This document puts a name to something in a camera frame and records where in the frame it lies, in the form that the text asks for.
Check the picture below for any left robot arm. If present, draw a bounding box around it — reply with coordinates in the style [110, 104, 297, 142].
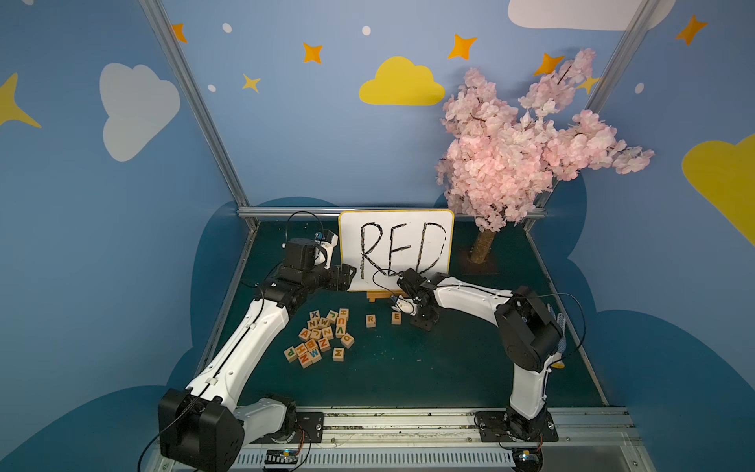
[156, 265, 357, 471]

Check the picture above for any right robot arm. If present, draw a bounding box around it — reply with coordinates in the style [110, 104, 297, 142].
[392, 269, 564, 443]

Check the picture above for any white board reading RED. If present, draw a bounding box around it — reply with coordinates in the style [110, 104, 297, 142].
[338, 208, 455, 292]

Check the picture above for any wooden block letter M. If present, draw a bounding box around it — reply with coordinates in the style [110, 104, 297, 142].
[332, 348, 345, 362]

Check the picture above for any wooden block letter H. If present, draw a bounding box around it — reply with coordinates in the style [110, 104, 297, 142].
[295, 343, 308, 357]

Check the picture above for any wooden block letter W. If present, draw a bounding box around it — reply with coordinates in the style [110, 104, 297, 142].
[309, 349, 322, 364]

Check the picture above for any wooden block letter P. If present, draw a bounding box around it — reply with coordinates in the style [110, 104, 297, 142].
[284, 347, 299, 363]

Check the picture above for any small wooden easel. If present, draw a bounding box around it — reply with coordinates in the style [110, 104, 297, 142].
[366, 290, 406, 303]

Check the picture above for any wooden block red N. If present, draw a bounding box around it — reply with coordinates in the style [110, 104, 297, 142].
[299, 353, 315, 369]

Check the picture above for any blue dotted work glove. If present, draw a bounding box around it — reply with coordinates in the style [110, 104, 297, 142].
[545, 303, 568, 370]

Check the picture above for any pink cherry blossom tree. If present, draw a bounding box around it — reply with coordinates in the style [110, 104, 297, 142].
[436, 48, 654, 265]

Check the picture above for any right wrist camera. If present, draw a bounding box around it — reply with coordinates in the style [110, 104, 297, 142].
[392, 297, 417, 316]

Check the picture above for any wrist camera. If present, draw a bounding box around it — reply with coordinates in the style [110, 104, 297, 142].
[283, 230, 338, 271]
[392, 297, 417, 316]

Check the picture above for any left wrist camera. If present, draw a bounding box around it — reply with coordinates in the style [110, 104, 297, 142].
[283, 230, 338, 271]

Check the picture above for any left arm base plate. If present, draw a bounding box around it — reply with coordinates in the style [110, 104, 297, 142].
[283, 411, 324, 444]

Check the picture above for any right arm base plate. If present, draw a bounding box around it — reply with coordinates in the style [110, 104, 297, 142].
[473, 408, 558, 443]

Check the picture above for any aluminium rail frame front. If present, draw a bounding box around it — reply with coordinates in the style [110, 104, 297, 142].
[144, 405, 656, 472]

